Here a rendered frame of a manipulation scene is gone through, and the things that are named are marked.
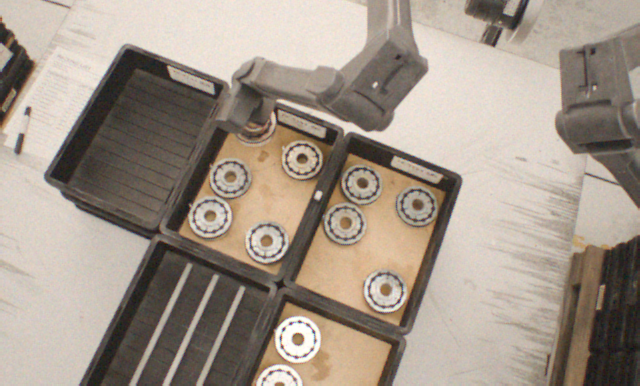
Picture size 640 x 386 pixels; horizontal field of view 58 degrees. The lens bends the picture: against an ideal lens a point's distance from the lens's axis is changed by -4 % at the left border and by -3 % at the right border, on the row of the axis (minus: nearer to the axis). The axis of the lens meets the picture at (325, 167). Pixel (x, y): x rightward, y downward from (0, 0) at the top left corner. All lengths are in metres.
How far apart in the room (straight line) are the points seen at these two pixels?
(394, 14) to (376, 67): 0.09
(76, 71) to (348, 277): 0.98
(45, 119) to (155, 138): 0.38
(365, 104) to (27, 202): 1.15
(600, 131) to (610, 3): 2.39
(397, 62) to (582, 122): 0.25
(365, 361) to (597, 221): 1.47
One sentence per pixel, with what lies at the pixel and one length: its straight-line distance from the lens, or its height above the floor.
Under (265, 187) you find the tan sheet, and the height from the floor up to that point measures 0.83.
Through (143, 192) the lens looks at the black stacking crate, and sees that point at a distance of 1.51.
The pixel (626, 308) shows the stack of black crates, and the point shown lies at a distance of 2.17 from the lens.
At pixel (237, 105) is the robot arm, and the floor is 1.19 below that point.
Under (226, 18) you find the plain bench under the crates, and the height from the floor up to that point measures 0.70.
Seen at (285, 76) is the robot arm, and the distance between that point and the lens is 1.00.
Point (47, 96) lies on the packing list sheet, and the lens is 1.84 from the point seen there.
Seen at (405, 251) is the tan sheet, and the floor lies 0.83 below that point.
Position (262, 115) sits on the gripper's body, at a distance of 1.28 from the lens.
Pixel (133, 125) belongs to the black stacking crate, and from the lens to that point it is 1.58.
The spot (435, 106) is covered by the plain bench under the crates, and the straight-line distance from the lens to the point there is 1.76.
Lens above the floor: 2.23
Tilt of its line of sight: 70 degrees down
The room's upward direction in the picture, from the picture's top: 11 degrees clockwise
